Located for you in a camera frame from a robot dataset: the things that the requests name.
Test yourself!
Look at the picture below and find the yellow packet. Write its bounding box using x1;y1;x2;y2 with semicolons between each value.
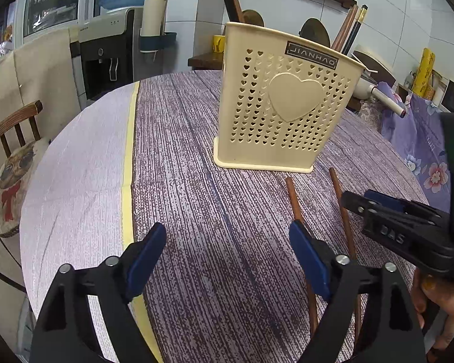
412;47;436;100

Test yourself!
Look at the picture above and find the cream perforated utensil holder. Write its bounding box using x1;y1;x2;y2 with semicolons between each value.
213;22;366;174

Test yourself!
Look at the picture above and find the round wooden board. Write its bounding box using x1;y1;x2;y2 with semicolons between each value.
300;17;331;48
242;9;265;27

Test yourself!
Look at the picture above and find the wooden chair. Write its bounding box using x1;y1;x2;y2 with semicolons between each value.
0;100;44;159

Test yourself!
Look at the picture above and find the paisley patterned cloth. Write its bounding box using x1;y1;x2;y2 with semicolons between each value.
357;97;383;134

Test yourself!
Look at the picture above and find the brown wooden chopstick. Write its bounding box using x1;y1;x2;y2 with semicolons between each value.
330;7;353;51
285;176;319;335
331;5;359;51
329;167;362;345

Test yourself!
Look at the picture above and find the pale tablecloth yellow trim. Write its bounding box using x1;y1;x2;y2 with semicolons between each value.
19;81;164;363

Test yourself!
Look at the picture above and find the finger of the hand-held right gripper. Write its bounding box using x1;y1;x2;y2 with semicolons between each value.
341;191;454;273
364;190;451;228

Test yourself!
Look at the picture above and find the purple floral cloth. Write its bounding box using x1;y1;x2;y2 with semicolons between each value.
378;82;453;213

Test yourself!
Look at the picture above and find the beige fabric cover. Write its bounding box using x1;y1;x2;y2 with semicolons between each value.
0;26;81;129

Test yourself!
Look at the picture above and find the black chopstick gold band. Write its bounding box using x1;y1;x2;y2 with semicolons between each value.
342;5;369;56

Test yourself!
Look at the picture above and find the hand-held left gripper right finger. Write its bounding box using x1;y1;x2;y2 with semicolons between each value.
288;221;426;363

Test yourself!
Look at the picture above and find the blue wall holder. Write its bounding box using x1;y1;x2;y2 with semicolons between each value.
138;32;178;54

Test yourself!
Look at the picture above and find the white microwave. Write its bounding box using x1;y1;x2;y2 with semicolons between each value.
433;77;454;115

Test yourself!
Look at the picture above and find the glass display cabinet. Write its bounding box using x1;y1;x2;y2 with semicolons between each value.
22;0;104;39

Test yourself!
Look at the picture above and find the white ladle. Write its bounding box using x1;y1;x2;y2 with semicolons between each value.
353;77;406;119

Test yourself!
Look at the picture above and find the water dispenser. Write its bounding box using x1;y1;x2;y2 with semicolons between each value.
78;8;137;101

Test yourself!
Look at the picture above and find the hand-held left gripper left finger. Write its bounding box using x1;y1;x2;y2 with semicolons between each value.
30;222;168;363

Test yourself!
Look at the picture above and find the dark wooden counter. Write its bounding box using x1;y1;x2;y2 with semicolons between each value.
188;54;225;71

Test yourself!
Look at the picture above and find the black cable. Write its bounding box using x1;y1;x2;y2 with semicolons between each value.
0;263;28;293

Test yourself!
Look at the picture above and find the purple striped tablecloth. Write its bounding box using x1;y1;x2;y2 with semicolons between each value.
130;70;430;363

